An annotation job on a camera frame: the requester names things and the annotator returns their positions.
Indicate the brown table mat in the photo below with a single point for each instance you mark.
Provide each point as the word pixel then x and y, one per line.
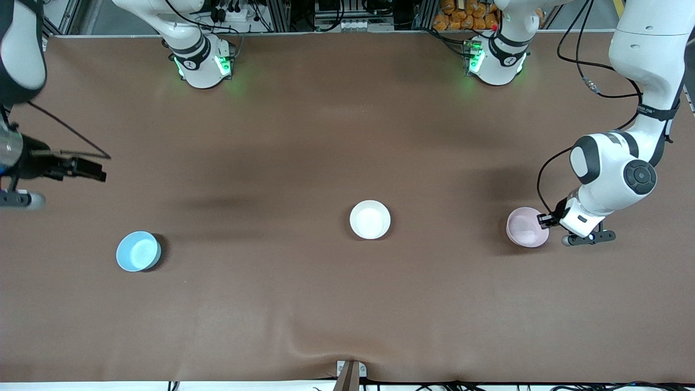
pixel 347 136

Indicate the blue bowl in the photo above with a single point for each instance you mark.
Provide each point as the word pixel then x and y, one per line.
pixel 138 251

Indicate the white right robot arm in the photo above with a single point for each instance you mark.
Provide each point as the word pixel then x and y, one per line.
pixel 193 54

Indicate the orange packets pile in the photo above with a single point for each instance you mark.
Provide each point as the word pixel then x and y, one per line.
pixel 461 16

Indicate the pink bowl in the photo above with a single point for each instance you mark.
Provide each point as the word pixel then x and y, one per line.
pixel 524 228

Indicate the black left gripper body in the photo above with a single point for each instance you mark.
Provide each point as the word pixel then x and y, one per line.
pixel 555 215

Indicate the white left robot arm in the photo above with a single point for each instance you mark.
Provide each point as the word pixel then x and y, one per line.
pixel 613 168

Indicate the white bowl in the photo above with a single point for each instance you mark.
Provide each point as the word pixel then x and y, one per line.
pixel 370 219

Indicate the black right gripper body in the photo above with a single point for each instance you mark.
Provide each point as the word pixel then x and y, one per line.
pixel 37 164

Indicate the brown camera pole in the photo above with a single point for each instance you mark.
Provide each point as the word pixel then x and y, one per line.
pixel 347 381

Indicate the metal clamp bracket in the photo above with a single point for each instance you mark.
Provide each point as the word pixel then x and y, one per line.
pixel 362 370

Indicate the white connector panel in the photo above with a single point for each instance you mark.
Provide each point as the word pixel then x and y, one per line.
pixel 355 25

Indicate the aluminium frame post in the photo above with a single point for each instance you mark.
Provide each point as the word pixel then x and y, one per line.
pixel 279 16
pixel 423 13

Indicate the white power strip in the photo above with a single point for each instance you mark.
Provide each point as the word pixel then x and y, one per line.
pixel 233 15

